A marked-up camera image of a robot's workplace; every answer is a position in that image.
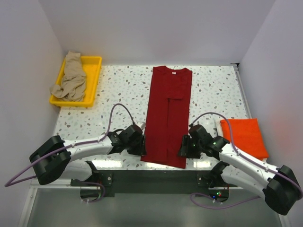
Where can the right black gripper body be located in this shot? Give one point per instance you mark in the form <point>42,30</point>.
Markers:
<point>193,149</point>

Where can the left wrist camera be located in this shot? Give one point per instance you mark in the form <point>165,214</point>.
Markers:
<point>141,125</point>

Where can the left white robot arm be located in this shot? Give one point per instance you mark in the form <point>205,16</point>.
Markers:
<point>58,158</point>

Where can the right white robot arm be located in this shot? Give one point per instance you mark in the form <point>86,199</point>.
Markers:
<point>278,186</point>

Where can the orange folded t shirt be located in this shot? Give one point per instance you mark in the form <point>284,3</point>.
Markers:
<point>247,136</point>

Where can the yellow plastic tray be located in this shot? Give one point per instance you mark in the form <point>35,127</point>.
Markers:
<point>91,66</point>

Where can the beige crumpled t shirt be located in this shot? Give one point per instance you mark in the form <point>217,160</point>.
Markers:
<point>73,83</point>

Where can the aluminium frame rail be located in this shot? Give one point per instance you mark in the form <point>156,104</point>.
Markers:
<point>58,184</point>

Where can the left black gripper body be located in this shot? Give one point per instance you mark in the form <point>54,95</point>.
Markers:
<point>136,147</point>

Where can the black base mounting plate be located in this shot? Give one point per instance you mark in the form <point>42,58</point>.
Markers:
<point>149,182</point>

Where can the dark red t shirt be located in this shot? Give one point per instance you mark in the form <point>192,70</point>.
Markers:
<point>167,116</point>

